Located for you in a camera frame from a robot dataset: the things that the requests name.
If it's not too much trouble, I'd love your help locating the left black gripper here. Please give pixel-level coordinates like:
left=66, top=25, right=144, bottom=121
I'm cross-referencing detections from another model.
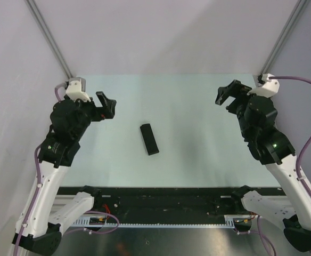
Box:
left=71, top=91, right=116, bottom=140

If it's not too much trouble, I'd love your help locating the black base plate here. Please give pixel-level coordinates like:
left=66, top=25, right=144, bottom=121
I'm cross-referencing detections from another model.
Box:
left=56, top=186, right=289, bottom=232

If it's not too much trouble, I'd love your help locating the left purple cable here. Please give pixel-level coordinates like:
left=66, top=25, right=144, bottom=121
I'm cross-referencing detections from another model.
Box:
left=13, top=83, right=120, bottom=256

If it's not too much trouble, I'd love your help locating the aluminium corner post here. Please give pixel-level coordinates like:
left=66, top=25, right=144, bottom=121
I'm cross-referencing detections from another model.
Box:
left=258, top=0, right=310, bottom=75
left=24, top=0, right=73, bottom=79

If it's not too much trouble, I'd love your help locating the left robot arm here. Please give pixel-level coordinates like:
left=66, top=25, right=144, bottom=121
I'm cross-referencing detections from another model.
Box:
left=12, top=91, right=117, bottom=255

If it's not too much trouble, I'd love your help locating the left aluminium corner post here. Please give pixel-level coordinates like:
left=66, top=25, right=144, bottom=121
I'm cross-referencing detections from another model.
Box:
left=24, top=0, right=73, bottom=79

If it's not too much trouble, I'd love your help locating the right aluminium corner post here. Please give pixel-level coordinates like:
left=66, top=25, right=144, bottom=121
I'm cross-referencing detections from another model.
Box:
left=258, top=0, right=310, bottom=75

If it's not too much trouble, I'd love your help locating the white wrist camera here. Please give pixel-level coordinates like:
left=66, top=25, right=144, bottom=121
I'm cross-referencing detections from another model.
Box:
left=66, top=77, right=91, bottom=102
left=247, top=74, right=280, bottom=98

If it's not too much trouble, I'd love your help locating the white slotted cable duct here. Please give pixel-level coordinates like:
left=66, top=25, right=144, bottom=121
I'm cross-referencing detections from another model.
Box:
left=71, top=217, right=235, bottom=229

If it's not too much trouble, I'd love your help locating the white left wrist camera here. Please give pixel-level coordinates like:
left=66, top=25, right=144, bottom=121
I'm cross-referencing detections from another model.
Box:
left=66, top=77, right=91, bottom=102

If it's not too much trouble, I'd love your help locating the black glasses case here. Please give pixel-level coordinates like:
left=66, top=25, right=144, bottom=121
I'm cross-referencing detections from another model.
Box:
left=140, top=123, right=159, bottom=156

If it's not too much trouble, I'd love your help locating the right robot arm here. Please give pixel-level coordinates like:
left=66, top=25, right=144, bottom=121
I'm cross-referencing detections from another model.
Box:
left=215, top=74, right=311, bottom=252

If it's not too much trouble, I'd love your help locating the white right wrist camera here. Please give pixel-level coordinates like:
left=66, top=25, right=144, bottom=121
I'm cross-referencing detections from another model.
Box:
left=247, top=74, right=280, bottom=98

